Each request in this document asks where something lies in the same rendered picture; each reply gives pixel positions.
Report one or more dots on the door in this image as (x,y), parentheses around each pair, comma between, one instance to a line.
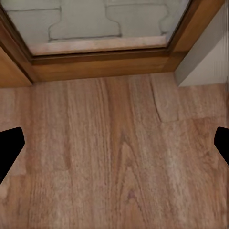
(56,40)

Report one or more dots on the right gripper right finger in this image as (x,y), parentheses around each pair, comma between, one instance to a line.
(221,141)

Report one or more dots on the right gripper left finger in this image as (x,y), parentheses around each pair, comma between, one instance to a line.
(11,143)

